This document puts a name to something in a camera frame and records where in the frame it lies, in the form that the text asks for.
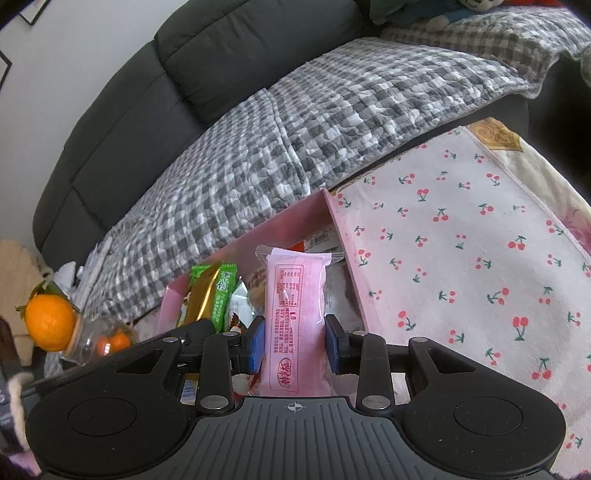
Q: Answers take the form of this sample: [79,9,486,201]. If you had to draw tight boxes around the blue plush toy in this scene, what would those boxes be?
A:
[402,0,509,31]

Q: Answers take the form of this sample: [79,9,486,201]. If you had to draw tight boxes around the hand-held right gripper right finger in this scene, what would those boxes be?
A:
[324,314,478,412]

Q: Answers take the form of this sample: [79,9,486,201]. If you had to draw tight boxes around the dark grey sofa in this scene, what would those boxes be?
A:
[69,4,591,324]
[32,0,591,266]

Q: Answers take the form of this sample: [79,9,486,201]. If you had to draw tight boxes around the gold snack packet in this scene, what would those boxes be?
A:
[185,265,223,324]

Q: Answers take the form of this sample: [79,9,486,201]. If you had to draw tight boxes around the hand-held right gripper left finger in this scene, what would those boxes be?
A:
[113,318,266,415]

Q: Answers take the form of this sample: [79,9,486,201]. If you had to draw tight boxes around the cluster of small oranges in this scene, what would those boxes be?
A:
[95,330,132,356]

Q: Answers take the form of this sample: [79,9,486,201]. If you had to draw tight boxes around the cherry print tablecloth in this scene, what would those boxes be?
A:
[330,127,591,480]

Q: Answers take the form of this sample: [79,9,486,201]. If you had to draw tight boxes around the green snack packet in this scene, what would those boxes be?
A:
[178,262,238,326]

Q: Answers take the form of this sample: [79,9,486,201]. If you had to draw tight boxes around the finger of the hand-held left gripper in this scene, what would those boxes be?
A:
[174,318,218,344]

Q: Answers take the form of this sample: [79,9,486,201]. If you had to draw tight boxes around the pink cardboard box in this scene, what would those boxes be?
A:
[157,187,416,402]

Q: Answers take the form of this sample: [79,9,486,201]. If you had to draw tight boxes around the cream floral cloth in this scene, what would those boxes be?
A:
[464,117,591,282]

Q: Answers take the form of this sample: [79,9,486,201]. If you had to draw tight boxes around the large orange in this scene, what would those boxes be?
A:
[16,281,77,352]

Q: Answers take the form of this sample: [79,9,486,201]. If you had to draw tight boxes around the beige cloth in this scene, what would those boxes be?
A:
[0,237,47,342]

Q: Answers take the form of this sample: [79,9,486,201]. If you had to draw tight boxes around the pink snack packet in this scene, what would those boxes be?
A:
[255,247,345,398]

